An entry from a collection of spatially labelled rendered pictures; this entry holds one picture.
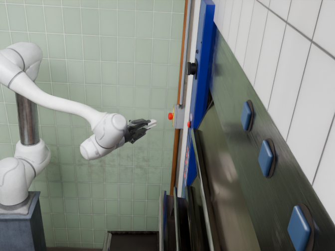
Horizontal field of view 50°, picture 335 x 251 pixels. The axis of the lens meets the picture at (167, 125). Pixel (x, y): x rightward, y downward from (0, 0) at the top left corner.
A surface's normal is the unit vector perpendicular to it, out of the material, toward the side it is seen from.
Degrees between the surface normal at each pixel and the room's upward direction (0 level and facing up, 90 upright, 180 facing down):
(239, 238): 70
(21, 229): 90
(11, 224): 90
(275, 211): 90
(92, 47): 90
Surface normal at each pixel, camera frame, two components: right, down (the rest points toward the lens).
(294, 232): -1.00, -0.04
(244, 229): -0.92, -0.33
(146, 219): 0.03, 0.48
